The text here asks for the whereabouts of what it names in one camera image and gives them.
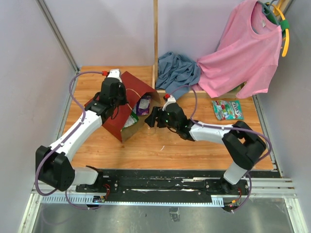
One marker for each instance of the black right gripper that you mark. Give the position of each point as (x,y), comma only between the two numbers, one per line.
(157,112)

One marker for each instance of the aluminium corner post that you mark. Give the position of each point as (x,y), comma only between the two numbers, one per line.
(53,26)

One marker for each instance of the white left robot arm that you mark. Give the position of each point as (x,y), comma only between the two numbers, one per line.
(53,163)

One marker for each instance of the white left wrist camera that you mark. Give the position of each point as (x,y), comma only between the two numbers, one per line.
(115,73)

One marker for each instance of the green white snack bag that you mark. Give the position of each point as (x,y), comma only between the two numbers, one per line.
(132,120)

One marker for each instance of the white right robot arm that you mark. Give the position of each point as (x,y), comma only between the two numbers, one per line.
(243,144)

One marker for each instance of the pink t-shirt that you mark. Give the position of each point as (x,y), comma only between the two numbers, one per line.
(248,54)

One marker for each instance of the blue crumpled shirt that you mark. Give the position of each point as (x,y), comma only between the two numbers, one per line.
(176,74)

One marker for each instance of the green clothes hanger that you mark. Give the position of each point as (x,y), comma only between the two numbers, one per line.
(272,8)

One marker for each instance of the purple snack bag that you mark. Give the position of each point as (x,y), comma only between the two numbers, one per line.
(142,107)

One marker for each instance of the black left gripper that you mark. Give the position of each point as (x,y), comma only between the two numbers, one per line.
(122,89)

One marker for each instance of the wooden rack frame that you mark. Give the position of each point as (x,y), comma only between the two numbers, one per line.
(189,27)

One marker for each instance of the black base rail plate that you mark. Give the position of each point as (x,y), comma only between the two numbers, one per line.
(159,187)

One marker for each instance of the grey clothes hanger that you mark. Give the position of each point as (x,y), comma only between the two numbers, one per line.
(268,13)

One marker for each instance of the yellow clothes hanger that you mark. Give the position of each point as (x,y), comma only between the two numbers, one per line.
(284,26)

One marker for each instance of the green candy snack bag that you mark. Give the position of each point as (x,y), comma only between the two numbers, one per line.
(227,110)

